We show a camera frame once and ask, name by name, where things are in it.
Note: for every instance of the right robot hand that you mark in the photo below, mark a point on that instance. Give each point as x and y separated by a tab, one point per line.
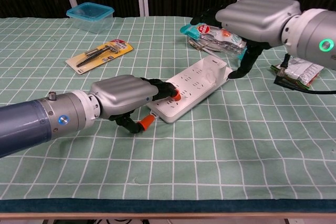
257	19

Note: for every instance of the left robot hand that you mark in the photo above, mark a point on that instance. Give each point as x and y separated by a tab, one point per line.
123	95

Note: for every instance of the white power strip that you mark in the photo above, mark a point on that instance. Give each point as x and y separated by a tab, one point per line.
191	95

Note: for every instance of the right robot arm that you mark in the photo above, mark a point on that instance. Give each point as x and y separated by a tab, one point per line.
312	37

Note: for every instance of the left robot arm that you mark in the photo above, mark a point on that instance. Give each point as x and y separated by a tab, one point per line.
34	121

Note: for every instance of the hex key set yellow pack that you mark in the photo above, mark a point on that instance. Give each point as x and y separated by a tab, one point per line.
101	54

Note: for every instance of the teal silver snack bag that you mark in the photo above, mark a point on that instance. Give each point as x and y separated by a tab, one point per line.
210	33

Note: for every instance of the green silver snack bag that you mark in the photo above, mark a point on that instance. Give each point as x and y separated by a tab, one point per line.
304	70

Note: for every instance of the clear container with teal lid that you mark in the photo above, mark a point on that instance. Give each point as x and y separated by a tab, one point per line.
90	16

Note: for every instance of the green checked tablecloth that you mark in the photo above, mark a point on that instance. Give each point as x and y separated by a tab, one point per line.
183	155

